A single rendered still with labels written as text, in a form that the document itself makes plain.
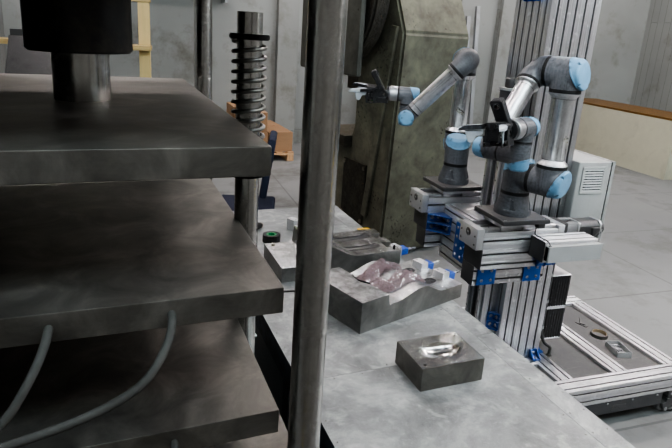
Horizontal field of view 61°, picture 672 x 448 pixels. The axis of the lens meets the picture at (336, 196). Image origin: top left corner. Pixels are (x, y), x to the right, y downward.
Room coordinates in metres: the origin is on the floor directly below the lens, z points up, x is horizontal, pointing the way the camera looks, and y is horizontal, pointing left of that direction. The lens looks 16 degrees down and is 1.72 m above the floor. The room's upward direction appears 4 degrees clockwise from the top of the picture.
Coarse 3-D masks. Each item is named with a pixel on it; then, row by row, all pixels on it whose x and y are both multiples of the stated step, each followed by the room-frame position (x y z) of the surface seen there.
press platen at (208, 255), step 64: (0, 192) 1.33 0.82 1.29; (64, 192) 1.36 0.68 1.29; (128, 192) 1.40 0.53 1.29; (192, 192) 1.44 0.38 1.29; (0, 256) 0.95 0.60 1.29; (64, 256) 0.97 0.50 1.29; (128, 256) 0.99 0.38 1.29; (192, 256) 1.01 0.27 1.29; (256, 256) 1.03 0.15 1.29; (0, 320) 0.74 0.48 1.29; (64, 320) 0.77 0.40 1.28; (128, 320) 0.80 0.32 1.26; (192, 320) 0.84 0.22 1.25
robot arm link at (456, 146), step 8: (448, 136) 2.75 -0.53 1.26; (456, 136) 2.75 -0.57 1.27; (464, 136) 2.76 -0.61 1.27; (448, 144) 2.73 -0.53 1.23; (456, 144) 2.70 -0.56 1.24; (464, 144) 2.70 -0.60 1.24; (448, 152) 2.72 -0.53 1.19; (456, 152) 2.70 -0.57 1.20; (464, 152) 2.70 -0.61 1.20; (448, 160) 2.72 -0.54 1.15; (456, 160) 2.70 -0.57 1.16; (464, 160) 2.71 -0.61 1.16
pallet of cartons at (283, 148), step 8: (232, 104) 7.91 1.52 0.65; (264, 112) 7.34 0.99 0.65; (264, 120) 7.34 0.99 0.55; (272, 128) 7.70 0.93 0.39; (280, 128) 7.74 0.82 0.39; (280, 136) 7.45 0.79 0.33; (288, 136) 7.49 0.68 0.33; (280, 144) 7.45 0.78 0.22; (288, 144) 7.49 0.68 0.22; (280, 152) 7.41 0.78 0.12; (288, 152) 7.46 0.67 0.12; (288, 160) 7.46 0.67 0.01
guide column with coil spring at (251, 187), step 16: (240, 16) 1.24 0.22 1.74; (256, 16) 1.24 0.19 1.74; (240, 32) 1.24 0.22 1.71; (256, 32) 1.24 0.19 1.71; (240, 64) 1.24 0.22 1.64; (256, 64) 1.24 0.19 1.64; (240, 96) 1.24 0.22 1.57; (256, 96) 1.24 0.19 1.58; (240, 192) 1.24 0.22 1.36; (256, 192) 1.25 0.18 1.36; (240, 208) 1.24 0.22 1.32; (256, 208) 1.25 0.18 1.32; (256, 224) 1.25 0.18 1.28; (256, 240) 1.25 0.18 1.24; (240, 320) 1.23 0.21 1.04
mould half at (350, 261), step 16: (352, 240) 2.24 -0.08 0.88; (368, 240) 2.24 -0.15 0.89; (384, 240) 2.25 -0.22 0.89; (272, 256) 2.08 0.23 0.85; (288, 256) 2.08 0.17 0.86; (336, 256) 2.04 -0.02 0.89; (352, 256) 2.07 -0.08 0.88; (368, 256) 2.10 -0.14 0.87; (384, 256) 2.12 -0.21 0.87; (288, 272) 1.97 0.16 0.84
